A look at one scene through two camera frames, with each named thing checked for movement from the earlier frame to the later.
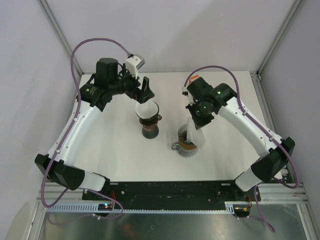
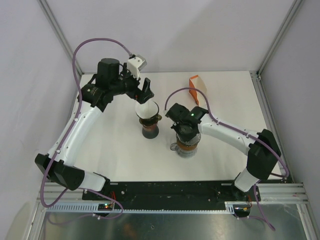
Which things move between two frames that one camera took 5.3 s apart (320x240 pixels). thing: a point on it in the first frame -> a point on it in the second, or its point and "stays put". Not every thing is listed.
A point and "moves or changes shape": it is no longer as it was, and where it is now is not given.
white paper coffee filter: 146,110 stays put
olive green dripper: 151,121 stays put
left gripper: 142,95 stays put
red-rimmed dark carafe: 150,132 stays put
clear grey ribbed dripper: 182,133 moves or changes shape
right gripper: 199,123 -> 185,138
